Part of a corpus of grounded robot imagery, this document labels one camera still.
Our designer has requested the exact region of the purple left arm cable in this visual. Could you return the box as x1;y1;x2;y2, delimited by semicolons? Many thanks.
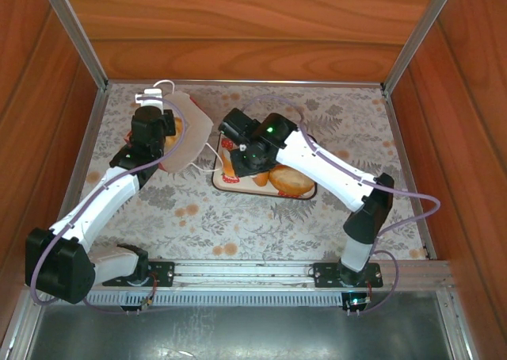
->
29;98;187;316

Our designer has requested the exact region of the floral tablecloth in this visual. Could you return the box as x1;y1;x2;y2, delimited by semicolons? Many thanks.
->
63;82;431;262

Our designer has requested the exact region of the slanted aluminium frame post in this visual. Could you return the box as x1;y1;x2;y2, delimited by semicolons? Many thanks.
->
37;0;110;94
380;0;463;95

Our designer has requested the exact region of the long aluminium table edge rail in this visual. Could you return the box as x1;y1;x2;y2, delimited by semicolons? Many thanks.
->
106;79;385;87

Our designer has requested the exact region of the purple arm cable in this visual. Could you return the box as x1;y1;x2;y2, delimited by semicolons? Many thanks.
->
240;94;441;316
29;98;187;316

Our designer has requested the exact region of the strawberry print tray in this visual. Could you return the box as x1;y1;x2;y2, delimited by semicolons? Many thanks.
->
211;132;318;199

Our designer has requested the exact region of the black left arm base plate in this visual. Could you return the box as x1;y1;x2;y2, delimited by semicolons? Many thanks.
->
101;260;175;288

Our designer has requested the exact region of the braided fake bread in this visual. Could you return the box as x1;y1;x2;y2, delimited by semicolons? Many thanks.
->
221;147;238;178

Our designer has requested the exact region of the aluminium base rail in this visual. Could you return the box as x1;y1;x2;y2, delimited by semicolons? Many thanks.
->
25;259;452;289

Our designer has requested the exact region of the short aluminium table edge rail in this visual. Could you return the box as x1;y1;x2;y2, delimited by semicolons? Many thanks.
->
382;88;437;260
43;88;110;260

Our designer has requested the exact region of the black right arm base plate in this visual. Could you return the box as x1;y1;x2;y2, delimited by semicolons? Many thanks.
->
307;261;384;289

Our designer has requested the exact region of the circuit board with green light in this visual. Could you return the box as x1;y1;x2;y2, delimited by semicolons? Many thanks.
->
342;292;373;312

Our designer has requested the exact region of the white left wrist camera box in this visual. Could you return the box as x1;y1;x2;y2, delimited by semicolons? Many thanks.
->
134;88;166;113

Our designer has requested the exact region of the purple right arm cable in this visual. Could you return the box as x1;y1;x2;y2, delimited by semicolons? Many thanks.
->
240;94;441;316

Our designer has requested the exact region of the grey metal sheet panel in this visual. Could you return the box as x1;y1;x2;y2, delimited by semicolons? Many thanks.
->
23;304;456;360

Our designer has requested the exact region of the grey slotted cable duct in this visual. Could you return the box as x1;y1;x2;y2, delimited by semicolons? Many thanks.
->
39;290;439;308

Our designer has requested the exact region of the aluminium panel frame bar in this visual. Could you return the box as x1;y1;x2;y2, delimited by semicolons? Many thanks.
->
435;290;482;360
0;290;44;360

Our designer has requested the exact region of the red and white paper bag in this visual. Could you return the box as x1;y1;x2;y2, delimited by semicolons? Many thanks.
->
125;79;225;175

